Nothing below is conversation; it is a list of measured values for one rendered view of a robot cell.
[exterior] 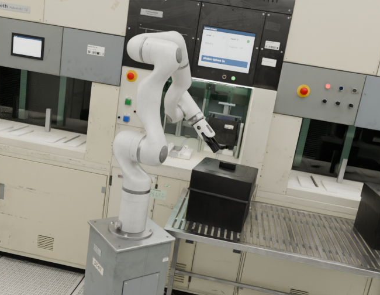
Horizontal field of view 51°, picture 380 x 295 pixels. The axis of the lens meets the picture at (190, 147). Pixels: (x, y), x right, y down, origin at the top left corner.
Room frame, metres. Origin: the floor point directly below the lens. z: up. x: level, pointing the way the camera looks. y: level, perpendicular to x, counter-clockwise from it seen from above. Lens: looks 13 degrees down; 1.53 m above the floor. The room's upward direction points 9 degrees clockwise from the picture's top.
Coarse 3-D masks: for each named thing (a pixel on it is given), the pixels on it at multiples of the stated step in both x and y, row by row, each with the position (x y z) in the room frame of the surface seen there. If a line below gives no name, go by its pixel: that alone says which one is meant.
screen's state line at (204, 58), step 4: (204, 56) 2.25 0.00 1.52; (208, 56) 2.25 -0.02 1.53; (212, 56) 2.25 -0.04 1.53; (204, 60) 2.25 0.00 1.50; (208, 60) 2.25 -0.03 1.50; (212, 60) 2.25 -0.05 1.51; (216, 60) 2.24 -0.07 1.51; (220, 60) 2.24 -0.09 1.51; (224, 60) 2.24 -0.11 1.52; (228, 60) 2.24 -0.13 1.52; (232, 60) 2.24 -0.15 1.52; (236, 60) 2.23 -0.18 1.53; (224, 64) 2.24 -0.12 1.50; (228, 64) 2.24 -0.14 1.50; (232, 64) 2.24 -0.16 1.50; (236, 64) 2.23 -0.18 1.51; (240, 64) 2.23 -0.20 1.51; (244, 64) 2.23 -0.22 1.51
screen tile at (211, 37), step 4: (208, 32) 2.25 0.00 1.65; (208, 36) 2.25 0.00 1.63; (212, 36) 2.25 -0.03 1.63; (216, 36) 2.25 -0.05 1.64; (220, 36) 2.24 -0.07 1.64; (204, 40) 2.25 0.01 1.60; (208, 40) 2.25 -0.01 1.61; (212, 40) 2.25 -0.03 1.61; (216, 40) 2.25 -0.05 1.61; (220, 40) 2.24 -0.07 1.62; (224, 40) 2.24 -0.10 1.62; (204, 44) 2.25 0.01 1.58; (220, 44) 2.24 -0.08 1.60; (224, 44) 2.24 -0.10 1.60; (204, 48) 2.25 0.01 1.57; (208, 48) 2.25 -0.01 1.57; (212, 48) 2.25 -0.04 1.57; (216, 48) 2.25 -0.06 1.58; (220, 48) 2.24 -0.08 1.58; (224, 48) 2.24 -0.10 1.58; (204, 52) 2.25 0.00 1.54; (208, 52) 2.25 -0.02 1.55; (212, 52) 2.25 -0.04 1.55; (216, 52) 2.25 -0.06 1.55; (220, 52) 2.24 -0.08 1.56
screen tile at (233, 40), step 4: (232, 36) 2.24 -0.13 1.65; (232, 40) 2.24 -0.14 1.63; (236, 40) 2.24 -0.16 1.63; (240, 40) 2.23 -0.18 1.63; (244, 40) 2.23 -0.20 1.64; (228, 44) 2.24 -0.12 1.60; (232, 44) 2.24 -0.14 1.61; (236, 44) 2.24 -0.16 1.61; (240, 44) 2.23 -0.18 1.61; (244, 44) 2.23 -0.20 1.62; (248, 44) 2.23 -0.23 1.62; (228, 48) 2.24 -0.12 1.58; (244, 48) 2.23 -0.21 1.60; (248, 48) 2.23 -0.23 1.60; (228, 52) 2.24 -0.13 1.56; (232, 52) 2.24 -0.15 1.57; (236, 52) 2.23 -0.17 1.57; (240, 52) 2.23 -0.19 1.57; (244, 52) 2.23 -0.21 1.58; (248, 52) 2.23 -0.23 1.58; (228, 56) 2.24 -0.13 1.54; (232, 56) 2.24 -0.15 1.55; (236, 56) 2.23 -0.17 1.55; (240, 56) 2.23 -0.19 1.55; (244, 56) 2.23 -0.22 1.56; (248, 56) 2.23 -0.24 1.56
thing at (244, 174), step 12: (204, 168) 1.82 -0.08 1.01; (216, 168) 1.85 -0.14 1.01; (228, 168) 1.87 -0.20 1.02; (240, 168) 1.92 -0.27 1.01; (252, 168) 1.96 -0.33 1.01; (192, 180) 1.77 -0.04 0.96; (204, 180) 1.76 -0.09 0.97; (216, 180) 1.74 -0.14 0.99; (228, 180) 1.73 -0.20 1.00; (240, 180) 1.72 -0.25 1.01; (252, 180) 1.75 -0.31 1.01; (204, 192) 1.75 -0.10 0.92; (216, 192) 1.74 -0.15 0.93; (228, 192) 1.73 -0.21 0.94; (240, 192) 1.72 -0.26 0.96; (252, 192) 1.84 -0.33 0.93
